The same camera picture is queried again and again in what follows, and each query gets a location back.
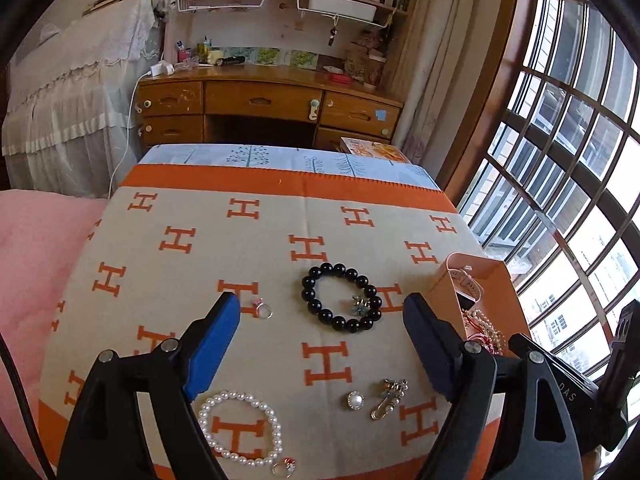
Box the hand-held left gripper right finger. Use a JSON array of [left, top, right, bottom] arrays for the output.
[[402, 292, 586, 480]]

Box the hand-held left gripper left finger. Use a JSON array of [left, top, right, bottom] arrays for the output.
[[57, 291, 242, 480]]

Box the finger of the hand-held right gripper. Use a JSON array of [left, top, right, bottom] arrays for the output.
[[509, 333, 563, 378]]

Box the metal pin brooch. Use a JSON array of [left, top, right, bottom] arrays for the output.
[[370, 378, 409, 421]]

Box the white pearl bracelet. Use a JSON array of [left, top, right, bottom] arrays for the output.
[[198, 391, 283, 466]]

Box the pink jewelry box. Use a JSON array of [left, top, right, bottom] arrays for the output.
[[434, 253, 526, 361]]

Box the black bead bracelet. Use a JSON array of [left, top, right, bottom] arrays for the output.
[[301, 263, 383, 333]]

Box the pearl strand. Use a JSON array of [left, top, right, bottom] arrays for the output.
[[462, 308, 503, 356]]

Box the orange patterned blanket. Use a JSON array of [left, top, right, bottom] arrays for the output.
[[37, 164, 506, 480]]

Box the grid window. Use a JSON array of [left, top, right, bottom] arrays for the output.
[[440, 0, 640, 411]]

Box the blue leaf print bed sheet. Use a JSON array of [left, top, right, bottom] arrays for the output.
[[137, 144, 441, 191]]

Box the orange printed box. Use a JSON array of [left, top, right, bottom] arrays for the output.
[[340, 136, 412, 165]]

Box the pink blanket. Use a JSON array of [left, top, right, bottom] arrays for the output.
[[0, 189, 108, 480]]

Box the wide wooden desk drawer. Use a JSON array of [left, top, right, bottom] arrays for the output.
[[205, 81, 323, 122]]

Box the wooden desk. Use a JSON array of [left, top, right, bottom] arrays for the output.
[[136, 62, 405, 153]]

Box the pale curtain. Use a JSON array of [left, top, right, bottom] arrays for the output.
[[390, 0, 511, 176]]

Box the wooden bookshelf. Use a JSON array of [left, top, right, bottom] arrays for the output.
[[165, 0, 431, 92]]

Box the brown floral ornament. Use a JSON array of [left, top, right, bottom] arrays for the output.
[[344, 30, 388, 92]]

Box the cluster of small desk bottles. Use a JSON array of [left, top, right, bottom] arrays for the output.
[[175, 35, 223, 67]]

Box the white lace covered furniture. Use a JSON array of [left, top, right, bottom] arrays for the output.
[[0, 0, 168, 198]]

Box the white plastic tray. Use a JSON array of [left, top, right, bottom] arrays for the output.
[[307, 0, 378, 23]]

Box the red cord bracelet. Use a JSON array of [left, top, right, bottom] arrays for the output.
[[472, 332, 507, 358]]

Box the pink strap watch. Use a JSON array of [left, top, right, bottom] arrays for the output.
[[446, 255, 485, 317]]

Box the black cable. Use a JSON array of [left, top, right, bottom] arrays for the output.
[[0, 332, 56, 480]]

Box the white cable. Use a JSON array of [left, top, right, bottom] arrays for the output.
[[106, 71, 153, 200]]

